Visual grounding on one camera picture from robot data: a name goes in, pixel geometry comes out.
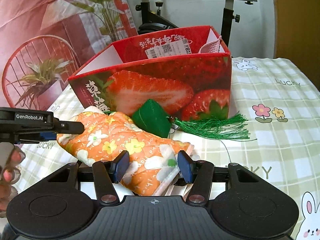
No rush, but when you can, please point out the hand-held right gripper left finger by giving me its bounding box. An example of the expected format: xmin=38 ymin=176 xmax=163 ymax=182
xmin=42 ymin=151 xmax=130 ymax=205

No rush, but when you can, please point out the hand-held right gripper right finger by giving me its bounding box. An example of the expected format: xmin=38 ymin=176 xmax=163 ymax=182
xmin=176 ymin=150 xmax=265 ymax=205

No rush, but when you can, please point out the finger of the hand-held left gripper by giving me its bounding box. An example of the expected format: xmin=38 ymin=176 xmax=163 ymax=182
xmin=19 ymin=131 xmax=57 ymax=144
xmin=51 ymin=117 xmax=85 ymax=135

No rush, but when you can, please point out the orange floral quilted cloth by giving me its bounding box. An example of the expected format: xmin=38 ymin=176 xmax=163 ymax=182
xmin=57 ymin=106 xmax=200 ymax=196

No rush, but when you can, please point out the green tasselled sachet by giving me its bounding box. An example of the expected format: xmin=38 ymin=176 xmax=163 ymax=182
xmin=132 ymin=99 xmax=258 ymax=142

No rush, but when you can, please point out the red strawberry print box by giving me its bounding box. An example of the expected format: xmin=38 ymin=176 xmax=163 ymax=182
xmin=67 ymin=26 xmax=232 ymax=122

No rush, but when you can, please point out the pink mesh cloth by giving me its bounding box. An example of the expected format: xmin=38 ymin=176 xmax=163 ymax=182
xmin=199 ymin=36 xmax=223 ymax=54

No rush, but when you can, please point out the person's left hand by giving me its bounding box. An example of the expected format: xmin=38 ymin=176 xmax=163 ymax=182
xmin=0 ymin=145 xmax=26 ymax=218

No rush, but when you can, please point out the checked bunny tablecloth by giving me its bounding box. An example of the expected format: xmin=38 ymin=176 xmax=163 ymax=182
xmin=15 ymin=56 xmax=320 ymax=240

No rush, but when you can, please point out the black exercise bike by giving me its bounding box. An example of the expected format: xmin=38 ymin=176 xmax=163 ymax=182
xmin=119 ymin=0 xmax=258 ymax=48

